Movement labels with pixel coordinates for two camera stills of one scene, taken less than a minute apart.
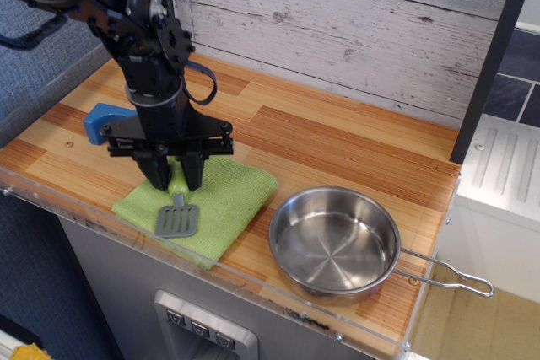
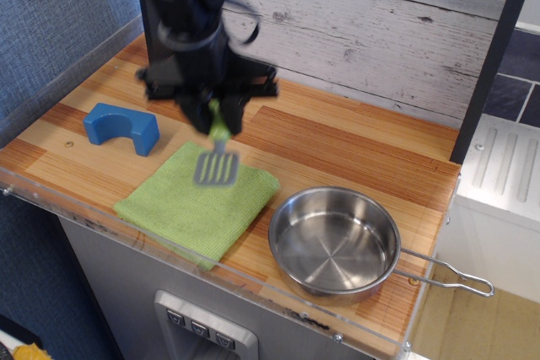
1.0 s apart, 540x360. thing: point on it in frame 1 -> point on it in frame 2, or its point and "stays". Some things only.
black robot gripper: (166, 125) -> (207, 72)
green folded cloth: (232, 195) stays
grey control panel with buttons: (187, 330) stays
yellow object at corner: (31, 351) stays
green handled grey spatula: (177, 220) -> (217, 168)
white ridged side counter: (493, 225) stays
